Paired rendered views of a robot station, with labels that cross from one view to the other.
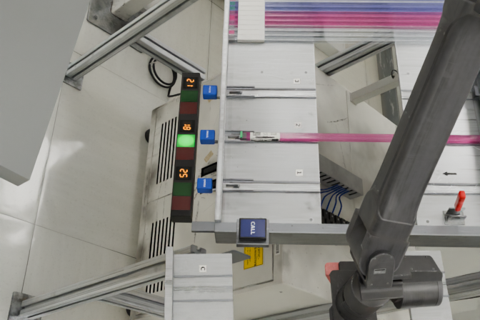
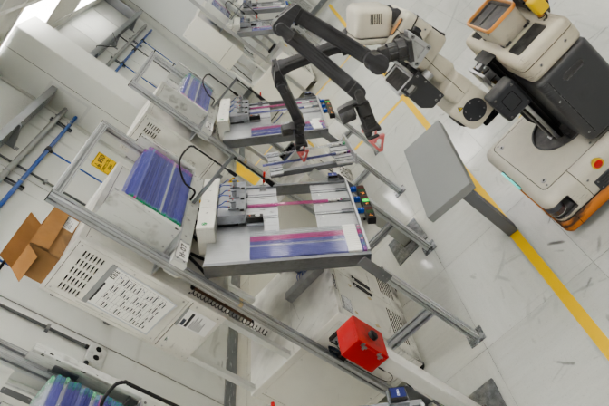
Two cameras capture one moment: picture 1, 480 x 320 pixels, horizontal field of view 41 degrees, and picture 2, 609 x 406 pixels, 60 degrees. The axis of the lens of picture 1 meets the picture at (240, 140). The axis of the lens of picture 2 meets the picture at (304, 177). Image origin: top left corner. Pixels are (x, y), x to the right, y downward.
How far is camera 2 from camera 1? 2.99 m
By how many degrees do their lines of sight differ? 93
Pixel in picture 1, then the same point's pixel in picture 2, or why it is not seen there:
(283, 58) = (331, 222)
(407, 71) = (275, 223)
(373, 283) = not seen: hidden behind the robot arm
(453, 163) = (260, 200)
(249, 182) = (336, 190)
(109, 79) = (458, 364)
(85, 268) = (418, 280)
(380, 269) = not seen: hidden behind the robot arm
